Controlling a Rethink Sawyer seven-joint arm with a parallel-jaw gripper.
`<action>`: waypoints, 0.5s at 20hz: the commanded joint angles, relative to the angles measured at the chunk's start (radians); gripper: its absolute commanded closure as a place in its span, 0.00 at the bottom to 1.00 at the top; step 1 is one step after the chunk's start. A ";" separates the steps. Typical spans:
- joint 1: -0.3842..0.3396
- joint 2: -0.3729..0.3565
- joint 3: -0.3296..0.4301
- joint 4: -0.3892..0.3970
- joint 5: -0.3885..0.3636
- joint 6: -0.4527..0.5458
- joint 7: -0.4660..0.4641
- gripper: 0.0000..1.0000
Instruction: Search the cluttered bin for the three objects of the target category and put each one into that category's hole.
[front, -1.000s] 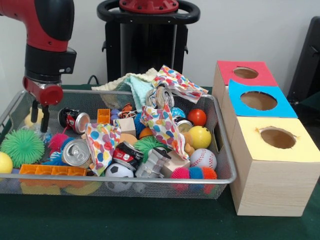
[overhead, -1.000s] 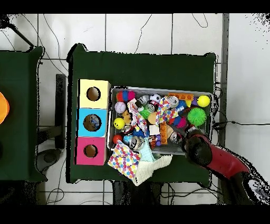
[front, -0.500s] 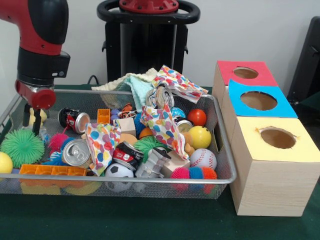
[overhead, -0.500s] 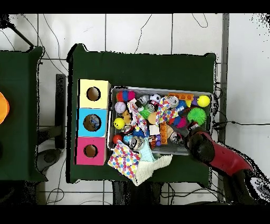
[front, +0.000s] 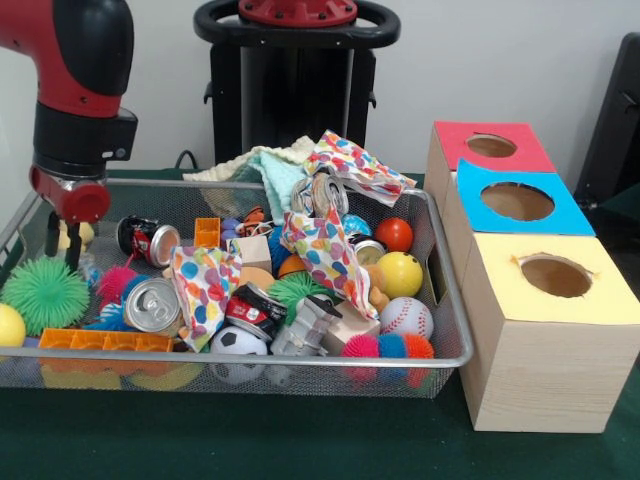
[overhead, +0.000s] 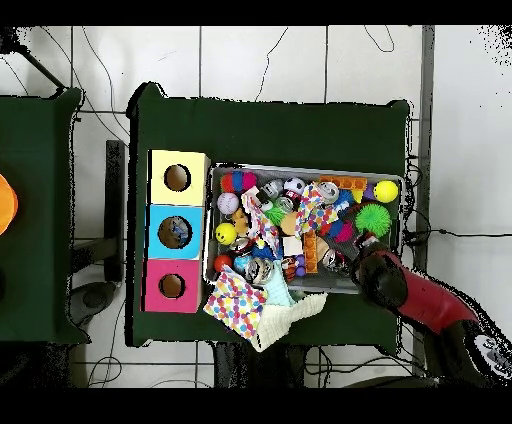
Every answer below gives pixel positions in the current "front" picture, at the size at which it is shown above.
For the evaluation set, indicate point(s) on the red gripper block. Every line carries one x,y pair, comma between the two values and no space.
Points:
70,197

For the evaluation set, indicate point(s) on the crushed red black can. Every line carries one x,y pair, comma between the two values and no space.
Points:
152,242

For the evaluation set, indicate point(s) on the cream muslin cloth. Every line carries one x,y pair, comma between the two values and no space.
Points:
225,170

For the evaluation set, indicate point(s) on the mint green cloth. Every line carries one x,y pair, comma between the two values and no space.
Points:
280,185

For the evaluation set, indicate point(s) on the large polka dot cloth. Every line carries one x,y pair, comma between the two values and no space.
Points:
355,165

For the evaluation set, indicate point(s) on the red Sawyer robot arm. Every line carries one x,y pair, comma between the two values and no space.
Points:
80,60

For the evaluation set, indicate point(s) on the shallow clear bin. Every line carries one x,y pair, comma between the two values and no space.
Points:
300,386

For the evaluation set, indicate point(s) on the wooden box with three holes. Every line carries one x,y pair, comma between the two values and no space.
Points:
540,360

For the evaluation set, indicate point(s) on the yellow rubber duck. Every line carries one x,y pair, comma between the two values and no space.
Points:
87,232

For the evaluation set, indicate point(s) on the large green spiky ball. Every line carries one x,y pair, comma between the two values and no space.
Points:
45,295

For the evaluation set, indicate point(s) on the crushed silver can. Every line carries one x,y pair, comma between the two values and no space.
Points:
152,303

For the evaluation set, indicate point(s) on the small polka dot cloth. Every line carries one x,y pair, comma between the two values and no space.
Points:
205,290

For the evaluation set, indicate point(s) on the black and white soccer ball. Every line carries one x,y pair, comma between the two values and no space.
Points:
238,345

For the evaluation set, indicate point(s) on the red ball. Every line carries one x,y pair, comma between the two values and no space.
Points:
394,234

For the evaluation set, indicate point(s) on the yellow smiley ball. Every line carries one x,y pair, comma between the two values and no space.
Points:
400,275

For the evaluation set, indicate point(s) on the white baseball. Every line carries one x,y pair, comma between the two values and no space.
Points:
407,318

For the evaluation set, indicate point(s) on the black flat panel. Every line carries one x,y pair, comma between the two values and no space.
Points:
615,120

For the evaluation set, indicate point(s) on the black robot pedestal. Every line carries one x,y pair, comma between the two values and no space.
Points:
290,110

